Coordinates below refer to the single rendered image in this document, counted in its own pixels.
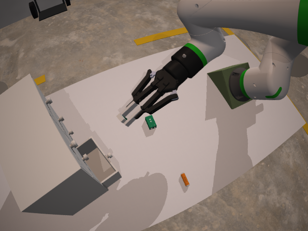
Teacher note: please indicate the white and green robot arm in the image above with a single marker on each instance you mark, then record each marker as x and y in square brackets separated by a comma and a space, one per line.
[285, 20]

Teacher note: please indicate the orange aa battery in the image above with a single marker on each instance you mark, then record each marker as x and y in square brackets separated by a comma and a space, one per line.
[185, 180]

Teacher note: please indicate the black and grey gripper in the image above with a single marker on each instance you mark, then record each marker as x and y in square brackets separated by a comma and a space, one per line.
[166, 80]

